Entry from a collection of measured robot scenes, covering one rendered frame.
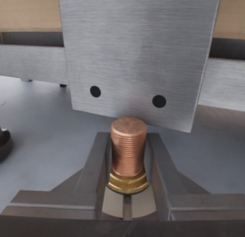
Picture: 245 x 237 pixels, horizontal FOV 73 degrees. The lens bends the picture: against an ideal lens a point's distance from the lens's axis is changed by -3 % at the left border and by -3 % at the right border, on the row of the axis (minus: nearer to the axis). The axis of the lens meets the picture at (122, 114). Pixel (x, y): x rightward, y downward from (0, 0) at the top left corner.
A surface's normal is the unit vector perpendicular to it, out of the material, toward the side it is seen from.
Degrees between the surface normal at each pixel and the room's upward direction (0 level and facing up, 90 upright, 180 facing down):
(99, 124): 180
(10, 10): 90
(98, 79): 90
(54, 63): 90
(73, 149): 180
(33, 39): 90
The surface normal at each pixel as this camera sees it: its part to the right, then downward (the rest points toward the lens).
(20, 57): -0.36, 0.44
